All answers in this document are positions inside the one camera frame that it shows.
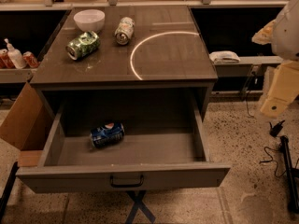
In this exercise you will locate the grey open drawer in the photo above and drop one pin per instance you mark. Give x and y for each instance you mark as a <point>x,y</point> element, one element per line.
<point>164,143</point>

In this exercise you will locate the red soda can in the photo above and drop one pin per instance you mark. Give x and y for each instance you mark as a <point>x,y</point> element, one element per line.
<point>30,59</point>

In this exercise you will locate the white soap dispenser bottle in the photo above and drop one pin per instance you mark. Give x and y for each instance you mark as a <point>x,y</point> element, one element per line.
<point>15,56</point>

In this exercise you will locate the brown cardboard box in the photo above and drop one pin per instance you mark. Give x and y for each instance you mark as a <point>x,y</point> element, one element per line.
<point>27,126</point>

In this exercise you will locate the grey counter cabinet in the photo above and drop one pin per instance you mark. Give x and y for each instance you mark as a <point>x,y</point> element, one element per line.
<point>165,60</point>

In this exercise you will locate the red can at edge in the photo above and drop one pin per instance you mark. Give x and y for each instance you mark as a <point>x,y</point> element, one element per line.
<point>5,61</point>

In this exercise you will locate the blue pepsi can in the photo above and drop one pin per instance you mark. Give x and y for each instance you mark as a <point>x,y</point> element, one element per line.
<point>107,134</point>

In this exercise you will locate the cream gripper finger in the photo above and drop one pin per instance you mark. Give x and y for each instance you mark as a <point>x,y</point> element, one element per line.
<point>280,88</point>
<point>264,35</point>

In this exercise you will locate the black tripod stand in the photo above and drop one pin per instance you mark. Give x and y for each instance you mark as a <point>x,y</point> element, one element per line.
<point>292,173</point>

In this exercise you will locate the black drawer handle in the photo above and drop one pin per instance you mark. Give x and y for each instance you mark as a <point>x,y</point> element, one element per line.
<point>126,183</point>

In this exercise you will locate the white bowl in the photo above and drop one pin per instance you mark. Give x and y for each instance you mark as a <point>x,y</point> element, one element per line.
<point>90,20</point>

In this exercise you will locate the white green soda can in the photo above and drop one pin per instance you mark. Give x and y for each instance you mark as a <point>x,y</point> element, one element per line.
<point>124,31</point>

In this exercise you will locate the right grey shelf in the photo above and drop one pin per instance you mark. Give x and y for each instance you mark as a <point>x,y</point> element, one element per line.
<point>231,28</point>

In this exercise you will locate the folded white cloth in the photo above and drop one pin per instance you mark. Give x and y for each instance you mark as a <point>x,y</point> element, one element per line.
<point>225,56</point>

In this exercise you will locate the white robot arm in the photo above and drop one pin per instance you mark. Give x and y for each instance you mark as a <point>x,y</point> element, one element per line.
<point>282,34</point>

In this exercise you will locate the green crushed soda can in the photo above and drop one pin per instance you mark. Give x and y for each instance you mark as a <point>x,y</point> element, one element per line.
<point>83,45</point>

